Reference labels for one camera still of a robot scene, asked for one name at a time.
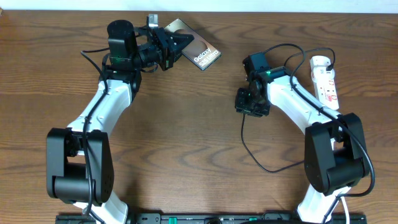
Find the white power strip cord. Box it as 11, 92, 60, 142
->
340, 195, 351, 224

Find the black USB charger cable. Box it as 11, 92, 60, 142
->
241, 47, 336, 174

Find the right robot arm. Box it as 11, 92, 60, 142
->
235, 65, 375, 223

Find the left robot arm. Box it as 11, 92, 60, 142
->
46, 14, 194, 223

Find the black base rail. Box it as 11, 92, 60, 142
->
55, 211, 368, 224

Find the white power strip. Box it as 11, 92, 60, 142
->
310, 55, 339, 110

